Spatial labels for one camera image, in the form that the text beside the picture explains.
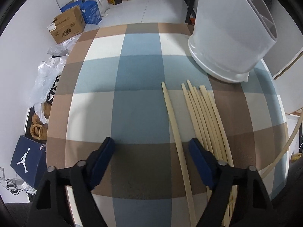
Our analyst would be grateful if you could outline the white utensil holder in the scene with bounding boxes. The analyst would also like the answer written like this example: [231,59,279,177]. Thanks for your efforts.
[188,0,277,84]

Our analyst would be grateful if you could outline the separate bamboo chopstick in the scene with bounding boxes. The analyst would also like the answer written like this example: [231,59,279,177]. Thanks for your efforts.
[161,82,197,226]

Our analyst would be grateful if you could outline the brown slippers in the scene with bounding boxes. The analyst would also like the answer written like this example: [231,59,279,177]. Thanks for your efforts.
[29,103,51,141]

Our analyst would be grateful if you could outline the navy jordan shoe box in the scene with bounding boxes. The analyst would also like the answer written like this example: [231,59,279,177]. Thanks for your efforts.
[10,135,47,189]

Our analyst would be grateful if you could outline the checkered tablecloth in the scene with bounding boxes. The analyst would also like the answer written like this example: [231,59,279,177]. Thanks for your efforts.
[46,23,287,226]

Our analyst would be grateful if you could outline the blue cardboard box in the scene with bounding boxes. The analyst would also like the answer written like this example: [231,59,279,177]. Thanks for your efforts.
[60,0,102,25]

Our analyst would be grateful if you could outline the white plastic bags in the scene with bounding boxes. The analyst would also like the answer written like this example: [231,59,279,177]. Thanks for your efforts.
[29,46,69,124]

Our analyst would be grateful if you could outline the brown cardboard box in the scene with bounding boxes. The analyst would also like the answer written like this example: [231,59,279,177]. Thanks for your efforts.
[47,6,86,44]

